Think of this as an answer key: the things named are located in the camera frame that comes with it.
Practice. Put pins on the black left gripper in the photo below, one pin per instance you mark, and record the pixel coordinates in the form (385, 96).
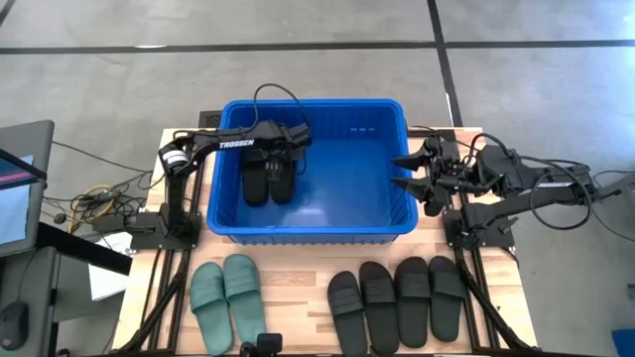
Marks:
(273, 141)

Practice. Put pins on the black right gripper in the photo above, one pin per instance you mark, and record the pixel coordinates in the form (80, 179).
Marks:
(454, 178)

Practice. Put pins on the black slide sandal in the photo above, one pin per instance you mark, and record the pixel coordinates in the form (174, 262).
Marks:
(285, 191)
(255, 188)
(412, 307)
(446, 307)
(347, 317)
(379, 307)

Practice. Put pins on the green slide sandal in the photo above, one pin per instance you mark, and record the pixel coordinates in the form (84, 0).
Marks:
(211, 307)
(243, 297)

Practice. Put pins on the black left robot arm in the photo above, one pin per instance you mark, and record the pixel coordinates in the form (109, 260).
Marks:
(233, 144)

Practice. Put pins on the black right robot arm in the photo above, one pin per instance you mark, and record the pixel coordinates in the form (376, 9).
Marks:
(496, 215)

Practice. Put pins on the blue plastic bin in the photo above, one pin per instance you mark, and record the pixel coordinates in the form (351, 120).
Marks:
(347, 198)

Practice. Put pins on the black perforated box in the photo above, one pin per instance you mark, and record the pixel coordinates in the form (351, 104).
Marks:
(211, 120)

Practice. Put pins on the black power brick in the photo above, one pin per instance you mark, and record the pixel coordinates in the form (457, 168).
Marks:
(111, 224)

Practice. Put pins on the grey metal stand leg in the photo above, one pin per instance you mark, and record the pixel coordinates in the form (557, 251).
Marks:
(620, 187)

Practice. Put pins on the white box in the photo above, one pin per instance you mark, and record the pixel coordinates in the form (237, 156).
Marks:
(106, 285)

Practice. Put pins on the small round grey puck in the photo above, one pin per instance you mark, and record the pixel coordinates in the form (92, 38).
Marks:
(60, 218)

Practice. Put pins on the grey desk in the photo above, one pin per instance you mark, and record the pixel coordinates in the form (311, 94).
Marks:
(35, 277)

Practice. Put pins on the grey monitor with blue screen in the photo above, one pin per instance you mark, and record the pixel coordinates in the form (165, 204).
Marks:
(15, 213)

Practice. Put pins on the blue crate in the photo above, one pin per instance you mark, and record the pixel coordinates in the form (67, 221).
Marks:
(624, 344)

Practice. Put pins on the black computer mouse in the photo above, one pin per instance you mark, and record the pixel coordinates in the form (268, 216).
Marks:
(14, 324)

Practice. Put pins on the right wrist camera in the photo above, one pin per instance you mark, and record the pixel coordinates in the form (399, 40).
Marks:
(444, 149)

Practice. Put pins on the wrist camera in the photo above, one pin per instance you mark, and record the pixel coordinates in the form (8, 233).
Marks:
(444, 149)
(300, 135)

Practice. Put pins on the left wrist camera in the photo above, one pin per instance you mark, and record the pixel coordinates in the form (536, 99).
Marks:
(300, 135)

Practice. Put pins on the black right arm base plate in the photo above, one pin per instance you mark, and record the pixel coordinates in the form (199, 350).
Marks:
(501, 241)

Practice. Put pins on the black aluminium rig frame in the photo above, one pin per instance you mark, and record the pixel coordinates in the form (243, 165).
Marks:
(181, 265)

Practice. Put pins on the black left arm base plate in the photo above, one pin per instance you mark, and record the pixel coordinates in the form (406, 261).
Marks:
(149, 240)

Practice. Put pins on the black camera device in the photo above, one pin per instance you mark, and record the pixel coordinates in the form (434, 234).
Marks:
(268, 344)

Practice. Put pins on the black desk frame beam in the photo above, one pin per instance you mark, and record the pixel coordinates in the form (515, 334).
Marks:
(84, 250)

